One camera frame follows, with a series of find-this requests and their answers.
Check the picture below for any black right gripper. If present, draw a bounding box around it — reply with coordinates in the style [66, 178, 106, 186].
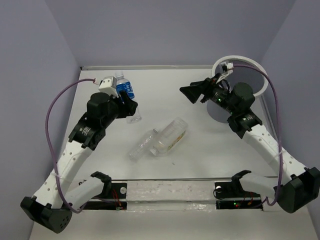
[179, 72, 238, 115]

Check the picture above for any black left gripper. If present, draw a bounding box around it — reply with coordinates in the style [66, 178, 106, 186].
[102, 90, 139, 127]

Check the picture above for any small blue label bottle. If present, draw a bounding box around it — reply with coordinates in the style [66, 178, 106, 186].
[114, 72, 143, 124]

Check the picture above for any crushed clear bottle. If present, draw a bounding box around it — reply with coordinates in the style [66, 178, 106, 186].
[128, 128, 159, 161]

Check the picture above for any large ribbed clear bottle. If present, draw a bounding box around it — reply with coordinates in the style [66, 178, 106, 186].
[149, 117, 189, 156]

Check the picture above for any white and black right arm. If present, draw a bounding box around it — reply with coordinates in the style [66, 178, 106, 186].
[179, 77, 320, 214]

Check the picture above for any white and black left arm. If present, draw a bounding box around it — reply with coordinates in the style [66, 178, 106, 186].
[20, 90, 138, 234]

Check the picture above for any grey bin with white rim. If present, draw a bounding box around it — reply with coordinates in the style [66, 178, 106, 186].
[206, 55, 269, 124]

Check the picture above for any white foam strip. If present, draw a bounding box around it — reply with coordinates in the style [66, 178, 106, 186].
[126, 180, 216, 212]

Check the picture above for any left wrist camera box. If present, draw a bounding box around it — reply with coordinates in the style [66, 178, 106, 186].
[94, 76, 118, 97]

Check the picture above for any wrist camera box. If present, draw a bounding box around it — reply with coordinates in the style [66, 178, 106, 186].
[216, 61, 234, 84]
[94, 76, 118, 97]

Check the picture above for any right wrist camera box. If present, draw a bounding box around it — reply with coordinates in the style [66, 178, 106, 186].
[216, 61, 234, 84]

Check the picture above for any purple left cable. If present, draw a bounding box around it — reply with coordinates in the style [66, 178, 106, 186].
[46, 78, 97, 215]

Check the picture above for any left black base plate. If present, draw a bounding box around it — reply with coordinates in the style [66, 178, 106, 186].
[84, 181, 128, 211]

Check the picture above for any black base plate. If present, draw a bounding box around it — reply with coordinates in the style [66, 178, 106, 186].
[84, 181, 128, 211]
[212, 170, 263, 210]

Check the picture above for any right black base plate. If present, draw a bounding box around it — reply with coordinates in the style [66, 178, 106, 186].
[212, 170, 263, 210]

